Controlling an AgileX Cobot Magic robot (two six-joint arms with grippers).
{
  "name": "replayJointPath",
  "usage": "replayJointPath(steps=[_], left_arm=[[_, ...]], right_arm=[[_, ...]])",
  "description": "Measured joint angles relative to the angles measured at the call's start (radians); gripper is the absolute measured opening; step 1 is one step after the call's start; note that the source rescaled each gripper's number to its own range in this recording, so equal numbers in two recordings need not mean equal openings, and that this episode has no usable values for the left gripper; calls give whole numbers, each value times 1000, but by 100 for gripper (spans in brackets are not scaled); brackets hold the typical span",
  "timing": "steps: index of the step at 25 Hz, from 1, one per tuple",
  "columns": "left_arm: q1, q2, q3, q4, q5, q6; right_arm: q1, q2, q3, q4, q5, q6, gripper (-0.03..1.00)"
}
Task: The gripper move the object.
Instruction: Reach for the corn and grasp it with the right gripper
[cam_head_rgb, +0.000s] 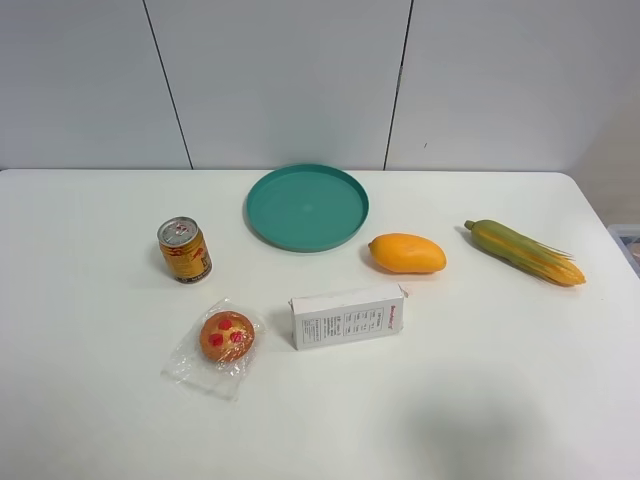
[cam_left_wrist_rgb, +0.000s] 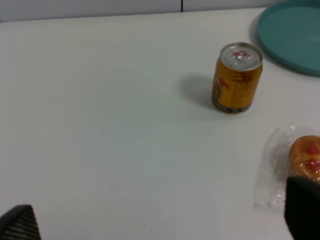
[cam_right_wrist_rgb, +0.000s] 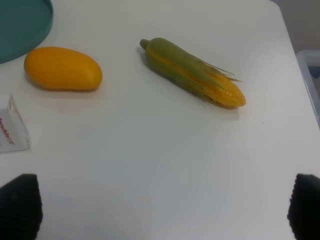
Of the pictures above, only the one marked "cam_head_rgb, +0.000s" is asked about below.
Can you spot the corn cob with green husk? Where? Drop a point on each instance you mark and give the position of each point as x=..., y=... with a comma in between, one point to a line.
x=525, y=253

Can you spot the teal round plate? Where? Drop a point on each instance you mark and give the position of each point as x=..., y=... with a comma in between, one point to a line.
x=306, y=208

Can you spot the white cardboard box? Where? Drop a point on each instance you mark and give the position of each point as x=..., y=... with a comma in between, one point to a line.
x=348, y=316

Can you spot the yellow mango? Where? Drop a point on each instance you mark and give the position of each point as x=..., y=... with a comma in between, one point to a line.
x=402, y=253

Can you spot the muffin with red dots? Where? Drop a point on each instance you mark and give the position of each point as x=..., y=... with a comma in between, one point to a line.
x=226, y=336

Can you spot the gold drink can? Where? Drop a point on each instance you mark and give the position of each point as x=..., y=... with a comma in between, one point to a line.
x=184, y=249

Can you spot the clear plastic wrapper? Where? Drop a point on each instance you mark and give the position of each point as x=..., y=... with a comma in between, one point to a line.
x=188, y=366

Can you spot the clear storage bin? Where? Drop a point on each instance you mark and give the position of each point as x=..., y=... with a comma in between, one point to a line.
x=627, y=237

